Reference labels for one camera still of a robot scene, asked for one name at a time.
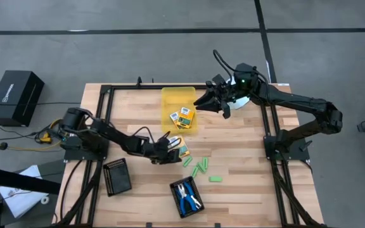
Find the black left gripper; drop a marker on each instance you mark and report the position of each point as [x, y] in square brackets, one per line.
[162, 152]

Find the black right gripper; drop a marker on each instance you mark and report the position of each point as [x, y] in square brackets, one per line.
[223, 92]

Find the green eraser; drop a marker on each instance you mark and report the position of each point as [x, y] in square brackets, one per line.
[201, 167]
[205, 163]
[215, 179]
[187, 161]
[194, 172]

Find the black slotted basket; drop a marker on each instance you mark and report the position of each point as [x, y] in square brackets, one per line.
[117, 179]
[197, 189]

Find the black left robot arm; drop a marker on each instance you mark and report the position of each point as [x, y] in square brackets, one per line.
[119, 139]

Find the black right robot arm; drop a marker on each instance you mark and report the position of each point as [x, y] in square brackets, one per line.
[296, 101]

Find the yellow transparent plastic tray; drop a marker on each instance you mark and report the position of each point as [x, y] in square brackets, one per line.
[177, 98]

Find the black table clamp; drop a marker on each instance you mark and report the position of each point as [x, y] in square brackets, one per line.
[139, 81]

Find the white tape roll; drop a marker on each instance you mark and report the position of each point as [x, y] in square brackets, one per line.
[42, 200]

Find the white paper sheet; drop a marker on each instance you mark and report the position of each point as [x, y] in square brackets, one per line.
[21, 199]

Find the dark side desk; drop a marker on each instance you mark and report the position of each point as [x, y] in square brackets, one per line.
[11, 180]

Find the black computer box with logo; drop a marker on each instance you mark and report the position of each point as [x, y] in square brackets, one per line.
[16, 98]

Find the black power plug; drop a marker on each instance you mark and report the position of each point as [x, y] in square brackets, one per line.
[2, 145]

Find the black aluminium table frame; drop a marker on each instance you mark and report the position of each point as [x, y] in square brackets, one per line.
[131, 86]

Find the black edge bracket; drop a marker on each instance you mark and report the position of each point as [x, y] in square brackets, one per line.
[217, 225]
[149, 225]

